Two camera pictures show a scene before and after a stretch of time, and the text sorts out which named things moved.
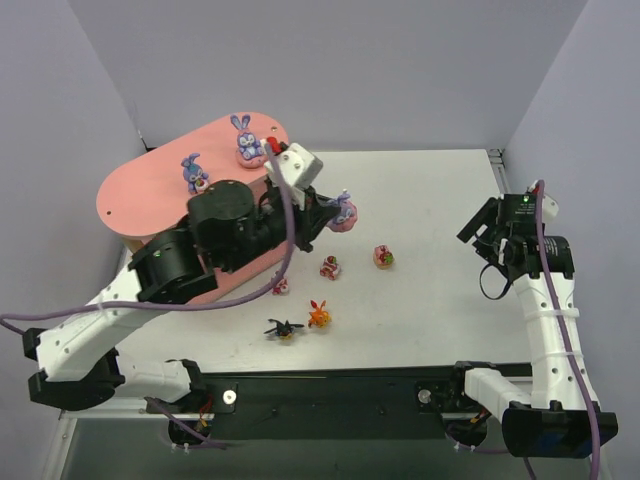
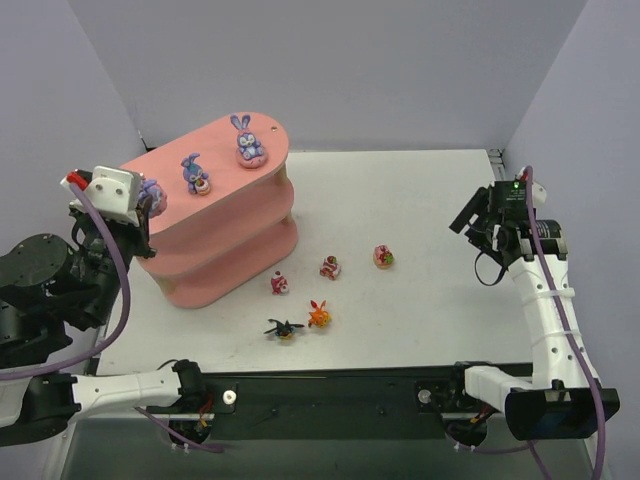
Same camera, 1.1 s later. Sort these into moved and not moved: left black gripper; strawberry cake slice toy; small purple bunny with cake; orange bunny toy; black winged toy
Moved: left black gripper
Not moved: small purple bunny with cake; orange bunny toy; black winged toy; strawberry cake slice toy
